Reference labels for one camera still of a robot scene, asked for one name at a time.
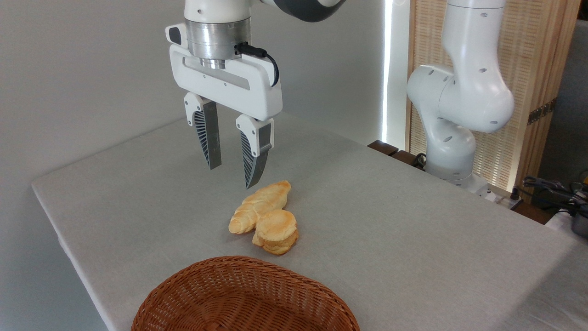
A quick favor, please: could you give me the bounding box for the black metal screen hinge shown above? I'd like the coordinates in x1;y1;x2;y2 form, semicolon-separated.
527;98;557;126

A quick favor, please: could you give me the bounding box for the wooden slat folding screen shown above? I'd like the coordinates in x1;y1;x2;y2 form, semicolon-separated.
407;0;582;191

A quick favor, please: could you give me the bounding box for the long twisted bread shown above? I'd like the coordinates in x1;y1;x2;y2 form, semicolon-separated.
228;180;292;235

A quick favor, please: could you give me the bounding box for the grey tablecloth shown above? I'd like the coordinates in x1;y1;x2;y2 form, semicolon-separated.
31;110;588;331

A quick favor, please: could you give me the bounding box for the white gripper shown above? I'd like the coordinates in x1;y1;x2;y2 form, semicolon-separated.
165;23;283;190

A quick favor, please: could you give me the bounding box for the round layered bread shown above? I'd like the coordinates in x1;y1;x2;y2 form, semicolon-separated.
252;209;300;256

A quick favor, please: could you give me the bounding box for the brown wicker basket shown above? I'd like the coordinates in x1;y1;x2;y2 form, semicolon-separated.
131;256;361;331

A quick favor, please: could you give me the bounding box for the black cable bundle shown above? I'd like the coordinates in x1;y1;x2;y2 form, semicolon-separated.
522;176;588;217

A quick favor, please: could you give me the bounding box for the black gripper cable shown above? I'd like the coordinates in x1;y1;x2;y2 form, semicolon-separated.
234;42;280;88

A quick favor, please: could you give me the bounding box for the dark wooden furniture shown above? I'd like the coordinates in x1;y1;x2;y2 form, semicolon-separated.
367;140;427;170

